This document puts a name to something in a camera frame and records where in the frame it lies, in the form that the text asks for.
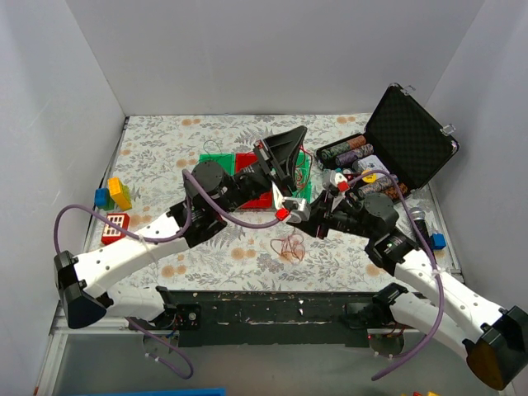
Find green plastic bin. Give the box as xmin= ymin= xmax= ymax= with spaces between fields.
xmin=199 ymin=153 xmax=235 ymax=175
xmin=294 ymin=150 xmax=312 ymax=202

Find purple cable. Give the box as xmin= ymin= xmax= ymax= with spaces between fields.
xmin=346 ymin=169 xmax=446 ymax=381
xmin=54 ymin=168 xmax=285 ymax=380

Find yellow dealer button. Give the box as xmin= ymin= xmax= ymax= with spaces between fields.
xmin=362 ymin=171 xmax=377 ymax=183

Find blue plastic bin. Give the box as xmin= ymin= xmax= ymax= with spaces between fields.
xmin=78 ymin=388 xmax=227 ymax=396

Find black poker chip case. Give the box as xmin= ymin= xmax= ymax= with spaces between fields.
xmin=315 ymin=83 xmax=460 ymax=194

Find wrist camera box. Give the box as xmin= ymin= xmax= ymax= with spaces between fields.
xmin=271 ymin=183 xmax=310 ymax=224
xmin=323 ymin=170 xmax=350 ymax=211

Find red wire bundle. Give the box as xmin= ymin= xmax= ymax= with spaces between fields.
xmin=270 ymin=233 xmax=307 ymax=263

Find right green plastic bin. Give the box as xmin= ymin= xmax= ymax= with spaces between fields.
xmin=294 ymin=150 xmax=312 ymax=202

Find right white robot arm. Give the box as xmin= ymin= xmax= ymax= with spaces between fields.
xmin=284 ymin=192 xmax=527 ymax=390

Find red plastic bin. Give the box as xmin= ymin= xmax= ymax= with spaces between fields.
xmin=234 ymin=153 xmax=272 ymax=210

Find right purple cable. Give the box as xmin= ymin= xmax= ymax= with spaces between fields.
xmin=346 ymin=169 xmax=446 ymax=381

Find black table front frame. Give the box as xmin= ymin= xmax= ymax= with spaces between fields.
xmin=133 ymin=284 xmax=407 ymax=347

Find red window toy brick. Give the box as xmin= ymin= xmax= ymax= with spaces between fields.
xmin=101 ymin=213 xmax=130 ymax=246

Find yellow red toy pieces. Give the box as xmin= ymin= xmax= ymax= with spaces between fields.
xmin=398 ymin=391 xmax=440 ymax=396

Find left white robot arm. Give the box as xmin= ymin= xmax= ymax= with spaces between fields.
xmin=54 ymin=126 xmax=309 ymax=330

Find small blue toy brick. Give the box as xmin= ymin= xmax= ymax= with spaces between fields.
xmin=430 ymin=233 xmax=446 ymax=251

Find black microphone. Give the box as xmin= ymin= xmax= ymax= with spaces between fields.
xmin=410 ymin=207 xmax=432 ymax=249

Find thin black wire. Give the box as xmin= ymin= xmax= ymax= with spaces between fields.
xmin=201 ymin=139 xmax=224 ymax=160

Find left green plastic bin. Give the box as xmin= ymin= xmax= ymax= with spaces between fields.
xmin=199 ymin=153 xmax=235 ymax=175

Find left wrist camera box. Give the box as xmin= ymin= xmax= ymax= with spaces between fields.
xmin=271 ymin=183 xmax=310 ymax=224

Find white card deck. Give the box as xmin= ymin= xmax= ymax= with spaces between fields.
xmin=358 ymin=154 xmax=389 ymax=172

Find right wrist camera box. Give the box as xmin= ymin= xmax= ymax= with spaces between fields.
xmin=323 ymin=170 xmax=350 ymax=211

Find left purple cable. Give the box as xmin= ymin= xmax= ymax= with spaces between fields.
xmin=54 ymin=168 xmax=285 ymax=380

